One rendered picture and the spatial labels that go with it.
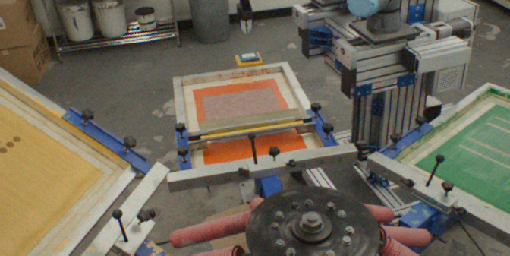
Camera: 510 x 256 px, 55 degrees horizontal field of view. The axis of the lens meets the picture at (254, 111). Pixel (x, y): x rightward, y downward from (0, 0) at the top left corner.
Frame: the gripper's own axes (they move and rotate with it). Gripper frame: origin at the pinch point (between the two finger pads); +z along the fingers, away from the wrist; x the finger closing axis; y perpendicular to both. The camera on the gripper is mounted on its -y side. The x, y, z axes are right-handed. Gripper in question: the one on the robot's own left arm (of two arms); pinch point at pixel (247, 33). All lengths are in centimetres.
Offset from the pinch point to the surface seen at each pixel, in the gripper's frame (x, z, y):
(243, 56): 2.6, 13.2, -0.5
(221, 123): 24, 4, -76
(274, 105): -3, 15, -51
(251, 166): 17, 2, -108
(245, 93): 8.1, 14.7, -36.8
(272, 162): 10, 2, -108
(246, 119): 14, 4, -75
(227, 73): 14.3, 11.3, -20.7
